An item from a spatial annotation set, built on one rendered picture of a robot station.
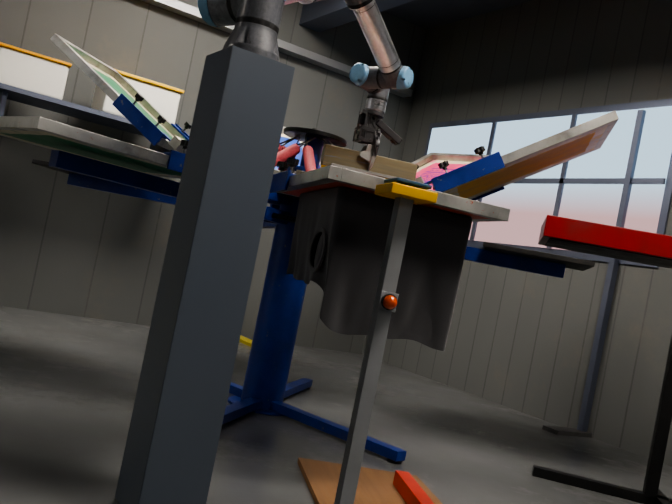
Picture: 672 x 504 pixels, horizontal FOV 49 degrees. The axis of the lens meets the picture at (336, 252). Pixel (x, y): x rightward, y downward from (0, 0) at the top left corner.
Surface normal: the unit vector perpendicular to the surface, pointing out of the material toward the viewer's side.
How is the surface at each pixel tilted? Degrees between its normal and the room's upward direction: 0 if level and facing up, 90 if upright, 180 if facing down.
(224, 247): 90
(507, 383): 90
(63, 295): 90
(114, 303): 90
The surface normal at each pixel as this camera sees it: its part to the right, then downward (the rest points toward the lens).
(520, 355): -0.83, -0.18
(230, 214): 0.52, 0.08
